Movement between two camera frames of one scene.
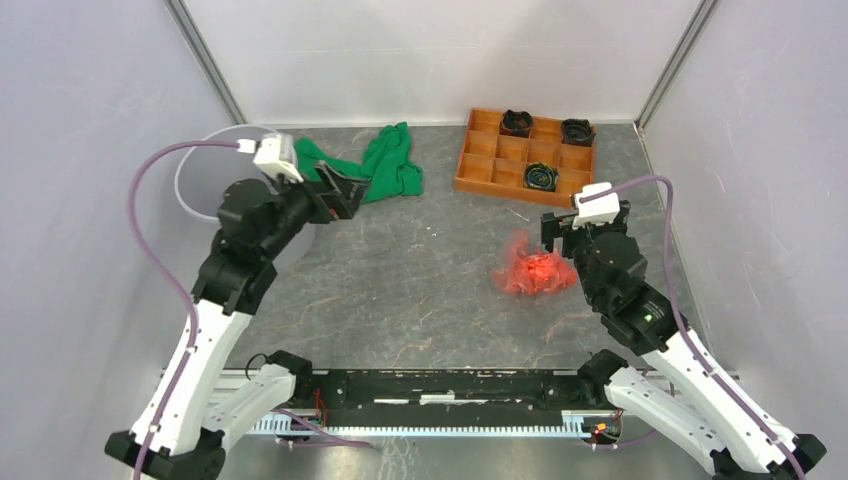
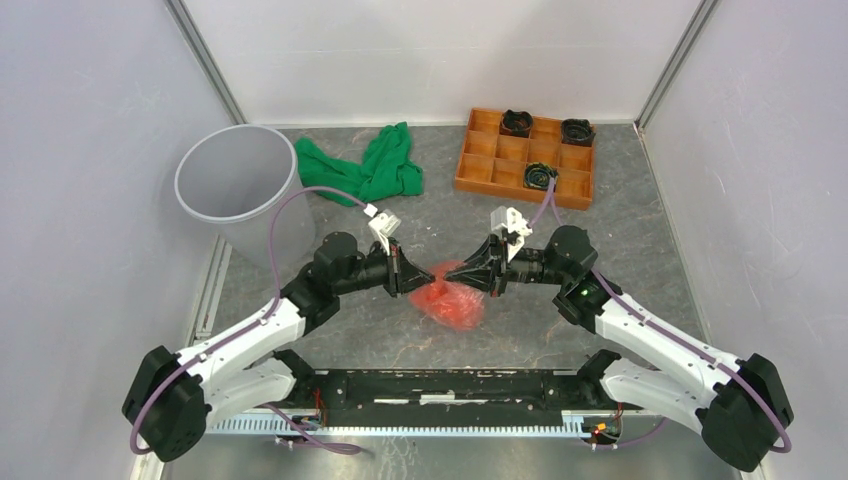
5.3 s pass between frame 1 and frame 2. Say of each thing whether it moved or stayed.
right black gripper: moved
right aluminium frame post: stayed
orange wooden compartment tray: stayed
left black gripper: moved
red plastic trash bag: moved
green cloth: stayed
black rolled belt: stayed
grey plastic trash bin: stayed
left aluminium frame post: stayed
